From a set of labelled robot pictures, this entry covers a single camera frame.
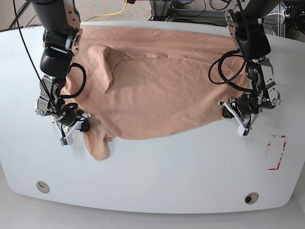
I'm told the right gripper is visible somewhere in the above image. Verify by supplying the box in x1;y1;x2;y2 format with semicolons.
56;109;91;132

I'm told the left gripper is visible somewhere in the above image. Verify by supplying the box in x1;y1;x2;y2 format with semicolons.
222;94;261;119

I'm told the peach t-shirt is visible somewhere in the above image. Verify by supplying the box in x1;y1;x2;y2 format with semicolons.
73;25;240;160

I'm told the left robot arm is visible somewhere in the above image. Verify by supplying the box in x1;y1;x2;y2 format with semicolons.
223;0;280;119

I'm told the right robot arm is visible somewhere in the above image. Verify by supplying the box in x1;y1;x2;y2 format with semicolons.
32;0;90;132

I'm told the red tape rectangle marking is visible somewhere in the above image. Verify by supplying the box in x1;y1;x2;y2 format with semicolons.
264;135;287;171

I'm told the left table grommet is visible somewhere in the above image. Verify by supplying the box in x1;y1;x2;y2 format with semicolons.
36;181;50;194

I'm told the table grommet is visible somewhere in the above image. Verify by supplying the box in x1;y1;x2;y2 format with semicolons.
244;192;259;205
36;181;50;194

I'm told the right table grommet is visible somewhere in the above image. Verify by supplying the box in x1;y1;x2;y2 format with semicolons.
244;192;259;205

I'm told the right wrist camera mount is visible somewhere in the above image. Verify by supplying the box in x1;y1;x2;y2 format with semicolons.
51;113;95;146

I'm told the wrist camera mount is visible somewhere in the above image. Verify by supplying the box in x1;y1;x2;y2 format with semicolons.
218;96;261;137
51;113;95;146

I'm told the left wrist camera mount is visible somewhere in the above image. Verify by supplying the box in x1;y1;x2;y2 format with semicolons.
218;96;261;137

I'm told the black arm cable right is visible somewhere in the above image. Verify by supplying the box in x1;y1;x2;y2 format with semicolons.
13;0;88;115

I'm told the yellow cable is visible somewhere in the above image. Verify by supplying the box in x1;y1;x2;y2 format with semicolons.
85;0;127;22

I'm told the aluminium frame stand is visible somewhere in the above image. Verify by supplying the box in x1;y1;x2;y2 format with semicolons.
149;0;174;21

